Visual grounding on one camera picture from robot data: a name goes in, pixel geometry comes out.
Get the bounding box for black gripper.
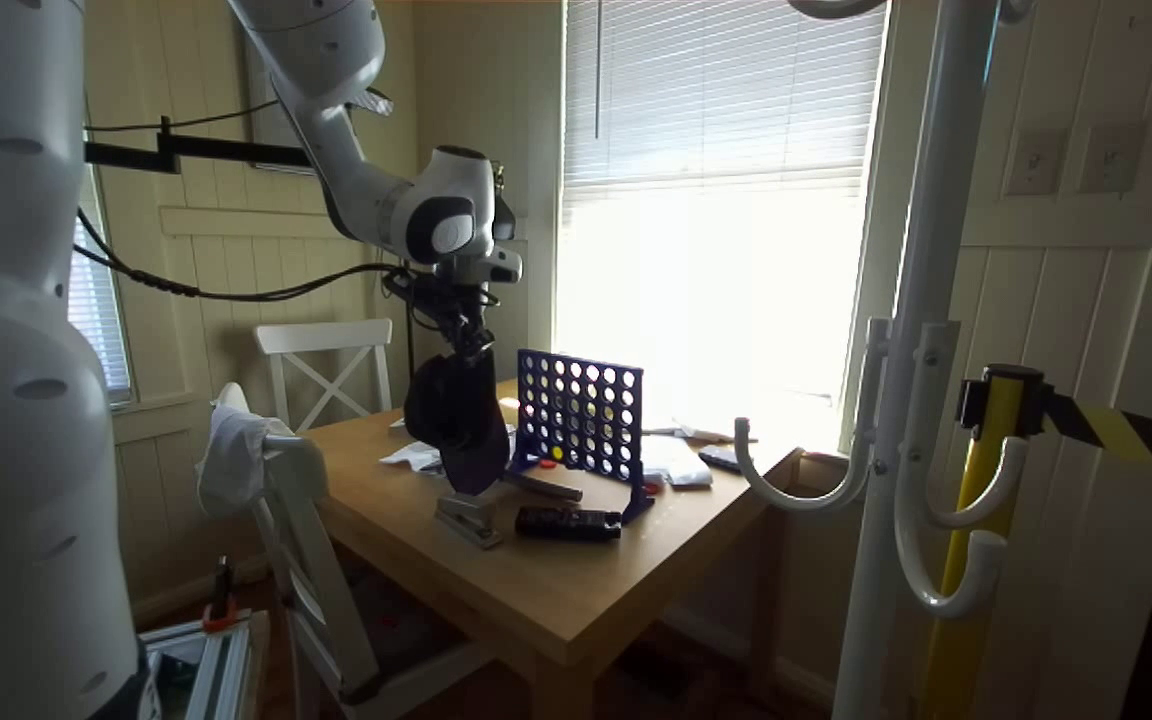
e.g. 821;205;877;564
390;267;493;355

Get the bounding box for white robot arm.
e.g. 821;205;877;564
0;0;498;720

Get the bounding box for white far chair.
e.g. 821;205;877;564
256;320;394;430

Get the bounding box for blue connect four grid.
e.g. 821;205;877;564
515;347;652;519

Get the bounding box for grey stapler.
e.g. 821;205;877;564
438;496;510;547

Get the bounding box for black remote control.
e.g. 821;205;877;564
515;507;620;545

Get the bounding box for white paper sheets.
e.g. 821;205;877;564
642;435;714;491

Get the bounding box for white cloth on chair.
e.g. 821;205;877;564
198;383;295;517

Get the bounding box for white window blind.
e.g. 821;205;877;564
566;0;886;194

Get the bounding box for white coat rack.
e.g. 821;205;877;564
735;0;1033;720

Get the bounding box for white door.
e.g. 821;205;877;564
949;0;1152;720

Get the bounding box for black yellow barrier tape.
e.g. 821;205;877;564
1022;383;1152;464

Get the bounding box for black camera boom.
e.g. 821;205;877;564
86;121;308;173

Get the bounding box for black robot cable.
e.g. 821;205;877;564
68;205;409;309

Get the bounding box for near yellow barrier post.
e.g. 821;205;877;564
920;364;1046;720

